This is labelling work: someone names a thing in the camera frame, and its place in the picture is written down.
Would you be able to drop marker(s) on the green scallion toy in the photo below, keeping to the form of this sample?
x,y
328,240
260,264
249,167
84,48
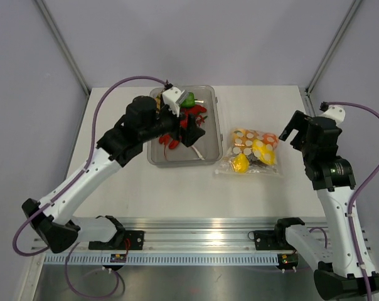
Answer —
x,y
198,153

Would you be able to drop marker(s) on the aluminium frame post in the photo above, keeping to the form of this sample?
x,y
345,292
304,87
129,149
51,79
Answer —
x,y
334,45
50,22

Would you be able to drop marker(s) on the white slotted cable duct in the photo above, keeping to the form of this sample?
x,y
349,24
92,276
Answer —
x,y
153,259

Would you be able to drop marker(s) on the green bell pepper toy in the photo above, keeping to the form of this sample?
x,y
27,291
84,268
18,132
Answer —
x,y
189,101

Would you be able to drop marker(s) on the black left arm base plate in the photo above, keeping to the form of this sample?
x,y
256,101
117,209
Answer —
x,y
136,239

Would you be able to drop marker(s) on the orange fruit toy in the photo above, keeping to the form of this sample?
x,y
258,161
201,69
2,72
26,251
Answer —
x,y
244,138

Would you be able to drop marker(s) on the clear plastic food tray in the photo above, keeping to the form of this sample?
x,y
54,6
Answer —
x,y
163,152

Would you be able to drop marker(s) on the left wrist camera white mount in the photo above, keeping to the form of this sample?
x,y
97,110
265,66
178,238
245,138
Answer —
x,y
173,98

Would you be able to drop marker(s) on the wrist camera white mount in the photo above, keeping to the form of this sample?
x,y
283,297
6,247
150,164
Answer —
x,y
336,113
173,98

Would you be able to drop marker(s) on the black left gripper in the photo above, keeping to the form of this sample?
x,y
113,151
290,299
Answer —
x,y
188,135

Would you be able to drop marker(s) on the left aluminium frame post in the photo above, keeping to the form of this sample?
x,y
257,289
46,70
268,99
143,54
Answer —
x,y
50,22

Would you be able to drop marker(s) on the yellow lemon toy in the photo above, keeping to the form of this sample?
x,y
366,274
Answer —
x,y
240,163
264,152

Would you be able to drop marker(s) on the right aluminium frame post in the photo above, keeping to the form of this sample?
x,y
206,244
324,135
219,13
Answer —
x,y
334,45

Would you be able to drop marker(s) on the green grape bunch toy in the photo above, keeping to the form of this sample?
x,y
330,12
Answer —
x,y
159,102

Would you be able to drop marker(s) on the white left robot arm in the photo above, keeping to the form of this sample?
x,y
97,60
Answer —
x,y
52,217

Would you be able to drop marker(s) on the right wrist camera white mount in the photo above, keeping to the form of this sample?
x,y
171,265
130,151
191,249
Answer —
x,y
336,113

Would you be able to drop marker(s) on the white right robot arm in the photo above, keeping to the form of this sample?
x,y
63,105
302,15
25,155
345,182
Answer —
x,y
346,270

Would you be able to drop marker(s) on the clear dotted zip top bag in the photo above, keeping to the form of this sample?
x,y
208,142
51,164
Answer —
x,y
225,167

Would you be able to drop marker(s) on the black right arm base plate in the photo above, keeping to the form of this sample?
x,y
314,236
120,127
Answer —
x,y
268,240

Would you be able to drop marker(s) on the aluminium mounting rail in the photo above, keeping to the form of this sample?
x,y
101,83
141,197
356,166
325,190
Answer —
x,y
194,235

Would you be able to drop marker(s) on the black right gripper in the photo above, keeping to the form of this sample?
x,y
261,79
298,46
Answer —
x,y
300,121

